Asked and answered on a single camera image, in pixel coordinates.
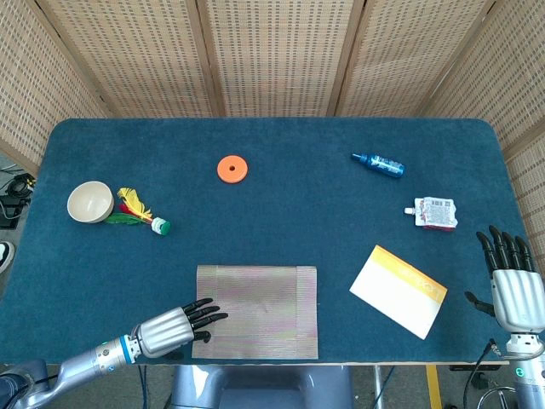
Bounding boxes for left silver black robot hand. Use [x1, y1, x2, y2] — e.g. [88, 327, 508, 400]
[135, 297, 229, 359]

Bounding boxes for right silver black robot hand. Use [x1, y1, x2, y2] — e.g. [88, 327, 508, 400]
[463, 225, 545, 333]

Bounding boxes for grey-brown woven placemat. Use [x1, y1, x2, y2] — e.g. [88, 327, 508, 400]
[191, 264, 320, 360]

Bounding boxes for beige round bowl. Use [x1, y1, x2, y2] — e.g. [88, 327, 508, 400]
[66, 181, 115, 224]

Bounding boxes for blue-grey robot torso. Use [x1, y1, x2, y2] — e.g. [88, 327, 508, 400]
[169, 365, 354, 409]

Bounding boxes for white squeeze pouch with spout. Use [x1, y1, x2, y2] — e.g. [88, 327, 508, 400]
[404, 196, 460, 232]

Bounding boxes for yellow and white booklet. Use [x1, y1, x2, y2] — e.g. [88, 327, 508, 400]
[348, 244, 449, 341]

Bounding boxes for feather shuttlecock with green base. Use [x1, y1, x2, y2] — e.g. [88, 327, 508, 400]
[104, 186, 172, 237]

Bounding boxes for blue carpet table cover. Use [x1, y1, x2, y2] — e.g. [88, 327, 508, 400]
[0, 117, 529, 366]

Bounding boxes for metal table leg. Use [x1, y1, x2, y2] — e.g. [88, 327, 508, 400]
[373, 365, 387, 409]

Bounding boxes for orange disc with hole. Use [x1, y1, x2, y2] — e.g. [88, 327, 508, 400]
[216, 155, 250, 185]

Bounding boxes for black and white shoe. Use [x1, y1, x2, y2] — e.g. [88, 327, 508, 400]
[0, 240, 15, 274]

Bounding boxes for blue spray bottle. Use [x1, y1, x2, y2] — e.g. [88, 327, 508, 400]
[350, 152, 407, 180]

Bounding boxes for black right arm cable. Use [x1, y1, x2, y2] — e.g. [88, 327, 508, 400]
[462, 338, 502, 409]

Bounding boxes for black devices with cables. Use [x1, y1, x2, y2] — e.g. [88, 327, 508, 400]
[0, 168, 37, 229]

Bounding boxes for woven folding screen wooden frame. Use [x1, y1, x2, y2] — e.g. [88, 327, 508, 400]
[0, 0, 545, 225]

